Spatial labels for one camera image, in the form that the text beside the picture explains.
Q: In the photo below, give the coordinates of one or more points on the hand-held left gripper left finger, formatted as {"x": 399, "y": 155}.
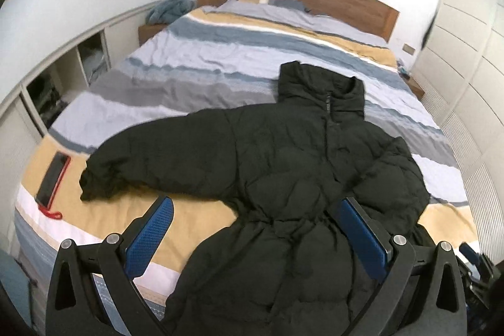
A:
{"x": 151, "y": 231}

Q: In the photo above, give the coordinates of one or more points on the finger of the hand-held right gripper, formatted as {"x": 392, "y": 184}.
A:
{"x": 469, "y": 252}

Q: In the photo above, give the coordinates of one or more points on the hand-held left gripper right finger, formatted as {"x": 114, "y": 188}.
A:
{"x": 362, "y": 233}

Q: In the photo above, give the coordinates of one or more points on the black puffer jacket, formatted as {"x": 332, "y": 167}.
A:
{"x": 283, "y": 162}

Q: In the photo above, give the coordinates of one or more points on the dark folded clothes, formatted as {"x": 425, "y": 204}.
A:
{"x": 45, "y": 100}

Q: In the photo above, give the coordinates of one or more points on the white folded clothes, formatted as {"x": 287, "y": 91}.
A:
{"x": 93, "y": 64}

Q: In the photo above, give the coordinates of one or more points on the phone with red case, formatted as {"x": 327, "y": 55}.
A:
{"x": 53, "y": 178}

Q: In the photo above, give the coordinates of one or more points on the wooden nightstand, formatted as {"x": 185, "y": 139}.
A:
{"x": 416, "y": 87}
{"x": 149, "y": 32}

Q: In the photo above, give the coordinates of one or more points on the small blue nightstand clutter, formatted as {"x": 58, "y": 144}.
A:
{"x": 403, "y": 69}

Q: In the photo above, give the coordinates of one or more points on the bed with striped duvet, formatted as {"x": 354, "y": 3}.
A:
{"x": 197, "y": 60}

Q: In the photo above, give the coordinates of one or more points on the white wardrobe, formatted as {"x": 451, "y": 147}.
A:
{"x": 464, "y": 64}

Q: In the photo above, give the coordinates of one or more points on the white built-in shelf unit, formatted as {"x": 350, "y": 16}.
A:
{"x": 67, "y": 56}

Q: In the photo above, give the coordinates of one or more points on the dark hanging item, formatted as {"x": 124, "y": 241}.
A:
{"x": 429, "y": 29}

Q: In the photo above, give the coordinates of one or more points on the blue crumpled cloth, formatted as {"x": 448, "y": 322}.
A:
{"x": 167, "y": 10}

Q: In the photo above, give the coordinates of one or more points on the striped pillow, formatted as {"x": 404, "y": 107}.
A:
{"x": 275, "y": 11}

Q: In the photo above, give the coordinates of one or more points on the wall switch plate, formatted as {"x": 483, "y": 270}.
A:
{"x": 408, "y": 49}

